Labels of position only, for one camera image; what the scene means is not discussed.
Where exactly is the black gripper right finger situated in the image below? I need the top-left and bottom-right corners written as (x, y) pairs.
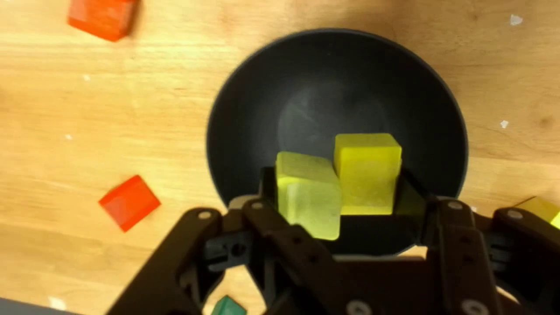
top-left (395, 167), bottom-right (560, 315)

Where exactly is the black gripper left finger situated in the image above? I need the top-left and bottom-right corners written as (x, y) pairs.
top-left (107, 165), bottom-right (374, 315)

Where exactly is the teal wooden block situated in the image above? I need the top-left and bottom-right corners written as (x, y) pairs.
top-left (208, 295), bottom-right (250, 315)

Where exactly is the yellow wooden block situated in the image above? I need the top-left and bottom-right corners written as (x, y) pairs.
top-left (275, 151), bottom-right (343, 242)
top-left (514, 197), bottom-right (560, 232)
top-left (332, 132), bottom-right (404, 218)

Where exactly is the red wooden block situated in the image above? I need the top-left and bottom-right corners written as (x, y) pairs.
top-left (66, 0), bottom-right (143, 44)
top-left (96, 174), bottom-right (163, 235)

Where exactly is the black bowl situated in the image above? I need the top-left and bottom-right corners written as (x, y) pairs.
top-left (205, 29), bottom-right (471, 260)

